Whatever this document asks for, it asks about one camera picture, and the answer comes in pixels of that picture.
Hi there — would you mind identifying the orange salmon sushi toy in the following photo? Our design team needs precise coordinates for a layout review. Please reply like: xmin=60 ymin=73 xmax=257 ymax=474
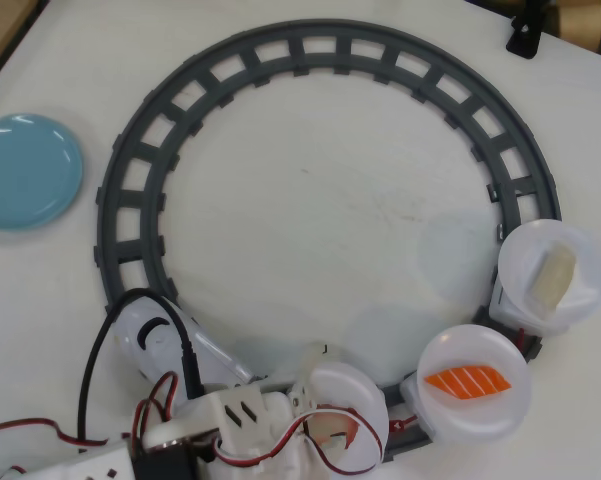
xmin=423 ymin=364 xmax=512 ymax=402

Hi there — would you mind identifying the light wooden furniture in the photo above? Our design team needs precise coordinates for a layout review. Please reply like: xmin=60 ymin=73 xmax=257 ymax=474
xmin=0 ymin=0 xmax=49 ymax=99

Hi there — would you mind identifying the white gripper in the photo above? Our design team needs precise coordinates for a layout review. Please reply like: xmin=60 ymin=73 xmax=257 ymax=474
xmin=199 ymin=342 xmax=346 ymax=480

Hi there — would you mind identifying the red and black wire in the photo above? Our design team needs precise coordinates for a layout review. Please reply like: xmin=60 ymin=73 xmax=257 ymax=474
xmin=0 ymin=417 xmax=111 ymax=451
xmin=132 ymin=372 xmax=186 ymax=451

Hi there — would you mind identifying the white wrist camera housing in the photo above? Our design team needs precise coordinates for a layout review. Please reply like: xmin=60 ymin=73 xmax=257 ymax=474
xmin=199 ymin=383 xmax=276 ymax=441

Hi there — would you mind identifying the shrimp sushi toy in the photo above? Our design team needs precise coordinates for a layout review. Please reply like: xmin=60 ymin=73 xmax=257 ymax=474
xmin=307 ymin=412 xmax=362 ymax=451

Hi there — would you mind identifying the black table clamp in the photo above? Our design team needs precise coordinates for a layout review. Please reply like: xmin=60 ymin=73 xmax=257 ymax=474
xmin=505 ymin=0 xmax=544 ymax=60

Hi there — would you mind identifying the black camera cable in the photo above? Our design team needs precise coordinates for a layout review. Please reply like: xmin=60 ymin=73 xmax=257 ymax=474
xmin=77 ymin=288 xmax=206 ymax=444

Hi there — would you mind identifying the blue round ceramic dish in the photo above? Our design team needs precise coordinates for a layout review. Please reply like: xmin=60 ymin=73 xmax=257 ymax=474
xmin=0 ymin=112 xmax=85 ymax=232

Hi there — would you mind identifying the grey circular toy train track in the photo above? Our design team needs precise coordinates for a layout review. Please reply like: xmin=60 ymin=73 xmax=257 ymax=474
xmin=92 ymin=18 xmax=565 ymax=461

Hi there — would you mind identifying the white Shinkansen toy locomotive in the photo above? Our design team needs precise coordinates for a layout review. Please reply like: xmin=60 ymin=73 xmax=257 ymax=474
xmin=113 ymin=294 xmax=261 ymax=389

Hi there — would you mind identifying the white round plastic plate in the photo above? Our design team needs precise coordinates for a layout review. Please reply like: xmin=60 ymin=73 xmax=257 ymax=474
xmin=307 ymin=362 xmax=389 ymax=476
xmin=415 ymin=323 xmax=532 ymax=445
xmin=497 ymin=218 xmax=601 ymax=334

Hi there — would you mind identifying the brown cardboard object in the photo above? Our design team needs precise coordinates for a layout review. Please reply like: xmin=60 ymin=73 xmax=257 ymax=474
xmin=549 ymin=0 xmax=601 ymax=54

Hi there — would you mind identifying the pale white sushi toy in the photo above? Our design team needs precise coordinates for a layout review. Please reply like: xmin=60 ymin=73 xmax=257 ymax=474
xmin=529 ymin=239 xmax=579 ymax=311

